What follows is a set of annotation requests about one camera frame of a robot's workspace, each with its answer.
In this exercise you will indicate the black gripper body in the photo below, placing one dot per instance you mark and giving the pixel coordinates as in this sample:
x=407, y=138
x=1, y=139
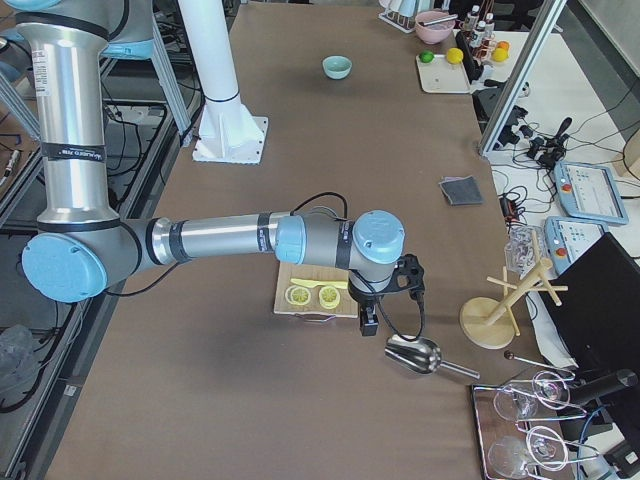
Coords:
x=363, y=299

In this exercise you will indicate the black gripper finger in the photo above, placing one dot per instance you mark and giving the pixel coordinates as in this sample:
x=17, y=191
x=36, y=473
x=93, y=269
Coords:
x=369, y=322

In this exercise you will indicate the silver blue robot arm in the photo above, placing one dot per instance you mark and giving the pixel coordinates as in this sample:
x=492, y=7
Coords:
x=83, y=246

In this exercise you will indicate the mint green bowl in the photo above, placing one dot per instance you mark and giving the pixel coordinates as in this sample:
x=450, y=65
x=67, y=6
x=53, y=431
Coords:
x=336, y=67

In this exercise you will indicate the pink bowl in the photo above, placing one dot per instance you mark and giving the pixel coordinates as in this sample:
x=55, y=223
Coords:
x=433, y=27

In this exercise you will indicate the lemon slice far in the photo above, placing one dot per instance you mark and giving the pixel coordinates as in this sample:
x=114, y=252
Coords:
x=329, y=297

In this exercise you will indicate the yellow plastic knife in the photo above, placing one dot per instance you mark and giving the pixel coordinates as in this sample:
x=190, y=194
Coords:
x=308, y=283

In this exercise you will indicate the metal scoop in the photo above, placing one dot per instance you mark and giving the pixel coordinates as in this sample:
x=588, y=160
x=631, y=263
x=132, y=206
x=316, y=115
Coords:
x=423, y=356

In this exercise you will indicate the bamboo cutting board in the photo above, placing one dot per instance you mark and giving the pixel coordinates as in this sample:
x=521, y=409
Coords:
x=313, y=290

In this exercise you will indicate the wooden mug tree stand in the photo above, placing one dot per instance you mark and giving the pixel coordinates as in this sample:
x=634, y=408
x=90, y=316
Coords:
x=490, y=322

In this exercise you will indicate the grey folded cloth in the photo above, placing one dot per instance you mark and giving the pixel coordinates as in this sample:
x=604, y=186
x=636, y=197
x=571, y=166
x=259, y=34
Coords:
x=461, y=191

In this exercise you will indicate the clear plastic container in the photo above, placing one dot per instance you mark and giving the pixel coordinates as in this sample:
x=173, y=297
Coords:
x=521, y=246

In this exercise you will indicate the wine glass upper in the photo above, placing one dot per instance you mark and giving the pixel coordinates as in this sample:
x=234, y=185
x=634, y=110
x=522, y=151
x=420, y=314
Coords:
x=529, y=399

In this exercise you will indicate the wine glass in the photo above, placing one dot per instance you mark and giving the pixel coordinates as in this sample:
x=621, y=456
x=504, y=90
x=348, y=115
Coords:
x=541, y=450
x=529, y=399

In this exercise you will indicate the wine glass lower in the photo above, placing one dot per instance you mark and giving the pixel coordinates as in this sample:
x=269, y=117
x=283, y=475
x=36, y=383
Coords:
x=541, y=450

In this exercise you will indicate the blue teach pendant lower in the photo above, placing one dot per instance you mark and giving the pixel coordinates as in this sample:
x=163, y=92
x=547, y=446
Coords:
x=568, y=238

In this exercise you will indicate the blue teach pendant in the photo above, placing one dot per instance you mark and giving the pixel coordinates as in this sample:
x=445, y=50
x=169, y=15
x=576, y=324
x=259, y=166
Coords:
x=589, y=192
x=568, y=238

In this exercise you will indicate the black monitor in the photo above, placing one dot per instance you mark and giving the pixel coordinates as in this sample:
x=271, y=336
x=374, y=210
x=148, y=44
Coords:
x=598, y=320

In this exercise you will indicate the cream rabbit tray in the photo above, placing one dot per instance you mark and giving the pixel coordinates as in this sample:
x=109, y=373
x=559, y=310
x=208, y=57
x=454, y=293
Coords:
x=440, y=77

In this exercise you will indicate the blue teach pendant upper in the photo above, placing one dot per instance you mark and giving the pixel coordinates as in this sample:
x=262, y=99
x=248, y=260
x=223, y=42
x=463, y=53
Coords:
x=589, y=192

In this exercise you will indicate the green lime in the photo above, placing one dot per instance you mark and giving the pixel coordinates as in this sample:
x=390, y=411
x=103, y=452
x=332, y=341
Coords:
x=426, y=56

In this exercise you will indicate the yellow lemon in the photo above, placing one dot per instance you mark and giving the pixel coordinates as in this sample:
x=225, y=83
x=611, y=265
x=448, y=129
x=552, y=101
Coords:
x=454, y=56

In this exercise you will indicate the orange fruit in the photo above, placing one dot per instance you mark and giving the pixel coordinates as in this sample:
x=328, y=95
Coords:
x=501, y=51

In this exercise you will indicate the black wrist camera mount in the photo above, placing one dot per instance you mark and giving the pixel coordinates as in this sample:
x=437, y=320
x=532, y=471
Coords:
x=408, y=276

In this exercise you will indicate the lemon slice near handle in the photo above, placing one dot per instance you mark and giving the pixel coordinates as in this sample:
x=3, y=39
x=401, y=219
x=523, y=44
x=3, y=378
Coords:
x=297, y=295

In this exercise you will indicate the wire glass rack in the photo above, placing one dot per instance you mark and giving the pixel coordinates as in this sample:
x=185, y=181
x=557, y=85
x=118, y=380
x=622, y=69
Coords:
x=572, y=423

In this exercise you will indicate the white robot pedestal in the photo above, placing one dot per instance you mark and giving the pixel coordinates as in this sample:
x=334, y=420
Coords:
x=228, y=132

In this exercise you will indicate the aluminium frame post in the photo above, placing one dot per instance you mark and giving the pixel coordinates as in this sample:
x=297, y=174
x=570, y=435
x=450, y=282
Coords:
x=540, y=31

